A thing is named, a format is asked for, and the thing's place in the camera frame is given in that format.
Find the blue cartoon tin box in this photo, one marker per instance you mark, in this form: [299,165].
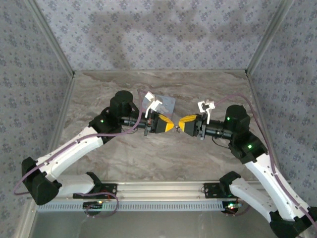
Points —
[167,104]

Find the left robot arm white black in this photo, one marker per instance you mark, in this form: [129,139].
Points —
[71,151]

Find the black controller board with LED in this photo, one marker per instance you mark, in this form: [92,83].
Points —
[92,207]
[231,207]

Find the steel sheet panel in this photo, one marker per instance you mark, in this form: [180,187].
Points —
[161,225]

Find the aluminium table side rail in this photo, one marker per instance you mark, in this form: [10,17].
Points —
[62,116]
[259,111]

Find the long aluminium frame rail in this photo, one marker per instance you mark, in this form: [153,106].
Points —
[161,189]

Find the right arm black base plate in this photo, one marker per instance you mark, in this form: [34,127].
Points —
[210,191]

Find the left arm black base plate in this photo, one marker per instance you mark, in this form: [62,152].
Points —
[111,189]

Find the aluminium corner post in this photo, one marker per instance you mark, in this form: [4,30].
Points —
[51,37]
[268,37]

